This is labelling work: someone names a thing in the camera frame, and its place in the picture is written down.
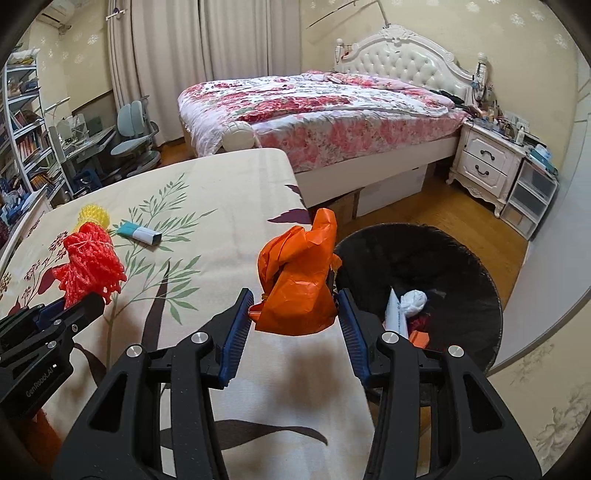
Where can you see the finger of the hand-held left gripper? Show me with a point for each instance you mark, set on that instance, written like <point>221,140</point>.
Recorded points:
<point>46,314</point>
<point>83,314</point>

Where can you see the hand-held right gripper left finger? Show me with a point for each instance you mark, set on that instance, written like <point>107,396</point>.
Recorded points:
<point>238,341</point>

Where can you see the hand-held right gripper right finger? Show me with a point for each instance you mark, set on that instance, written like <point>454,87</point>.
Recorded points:
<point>355,341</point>

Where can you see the red foam net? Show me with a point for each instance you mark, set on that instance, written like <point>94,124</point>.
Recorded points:
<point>87,263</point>

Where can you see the white wad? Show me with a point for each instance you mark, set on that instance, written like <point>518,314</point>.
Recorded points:
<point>412,302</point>

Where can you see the orange plastic bag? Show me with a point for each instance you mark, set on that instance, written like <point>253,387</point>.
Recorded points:
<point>295,286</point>

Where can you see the black trash bin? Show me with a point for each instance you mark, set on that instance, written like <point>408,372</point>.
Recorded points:
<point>438,258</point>

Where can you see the silver white packet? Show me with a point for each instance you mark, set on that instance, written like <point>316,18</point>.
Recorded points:
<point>396,318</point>

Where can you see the orange paper piece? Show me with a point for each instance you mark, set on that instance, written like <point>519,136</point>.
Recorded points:
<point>419,340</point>

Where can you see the blue white tube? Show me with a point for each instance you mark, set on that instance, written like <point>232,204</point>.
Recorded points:
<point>138,232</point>

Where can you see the yellow foam net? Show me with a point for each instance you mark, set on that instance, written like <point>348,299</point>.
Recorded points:
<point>94,214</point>

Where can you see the brown cardboard box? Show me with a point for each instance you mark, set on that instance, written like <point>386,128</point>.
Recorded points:
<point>341,207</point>

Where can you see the leaf print cloth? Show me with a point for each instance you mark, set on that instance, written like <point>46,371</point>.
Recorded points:
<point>221,198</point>

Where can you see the white cardboard box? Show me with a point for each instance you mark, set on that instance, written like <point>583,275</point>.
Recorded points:
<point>392,191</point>

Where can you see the grey study desk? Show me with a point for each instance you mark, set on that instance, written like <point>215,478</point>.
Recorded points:
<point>87,143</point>

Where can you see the white bookshelf with books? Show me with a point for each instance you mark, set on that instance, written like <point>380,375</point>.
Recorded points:
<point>23,138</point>

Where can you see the grey blue desk chair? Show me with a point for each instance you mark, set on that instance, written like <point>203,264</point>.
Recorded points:
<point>131,115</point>

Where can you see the white carved nightstand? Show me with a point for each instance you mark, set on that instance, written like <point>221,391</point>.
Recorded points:
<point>480,159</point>

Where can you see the pink floral quilt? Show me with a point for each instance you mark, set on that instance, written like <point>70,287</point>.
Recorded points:
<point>323,115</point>

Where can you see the clear plastic drawer unit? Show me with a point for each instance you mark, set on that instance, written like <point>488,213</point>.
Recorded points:
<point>531,189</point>

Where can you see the cluster of toiletries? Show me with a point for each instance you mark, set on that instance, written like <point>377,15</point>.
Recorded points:
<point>503,120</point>

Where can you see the white upholstered bed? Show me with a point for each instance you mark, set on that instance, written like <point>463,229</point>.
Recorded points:
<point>401,60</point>

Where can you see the beige curtains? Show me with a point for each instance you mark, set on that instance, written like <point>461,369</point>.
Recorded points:
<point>184,46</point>

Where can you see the white air conditioner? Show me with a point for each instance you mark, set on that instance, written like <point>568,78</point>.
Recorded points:
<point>57,11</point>

